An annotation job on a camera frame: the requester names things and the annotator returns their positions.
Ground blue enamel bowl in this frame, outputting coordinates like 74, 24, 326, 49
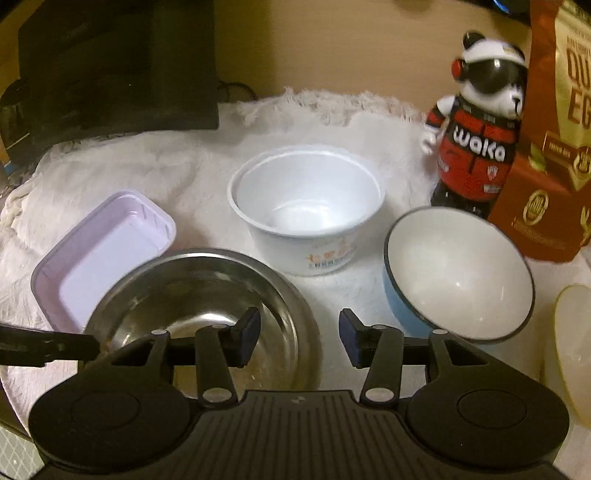
383, 207, 536, 344

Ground white plate gold rim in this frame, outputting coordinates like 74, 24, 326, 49
544, 284, 590, 429

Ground stainless steel bowl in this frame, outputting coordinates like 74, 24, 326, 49
84, 249, 322, 393

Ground lilac rectangular plastic tray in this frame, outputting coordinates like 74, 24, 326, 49
30, 190, 176, 333

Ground white paper bowl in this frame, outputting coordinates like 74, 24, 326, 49
228, 145, 386, 276

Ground red quail eggs bag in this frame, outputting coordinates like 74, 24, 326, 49
488, 1, 590, 263

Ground panda figurine red jacket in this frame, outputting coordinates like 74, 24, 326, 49
421, 31, 528, 218

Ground black box appliance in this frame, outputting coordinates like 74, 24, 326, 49
1, 1, 219, 157

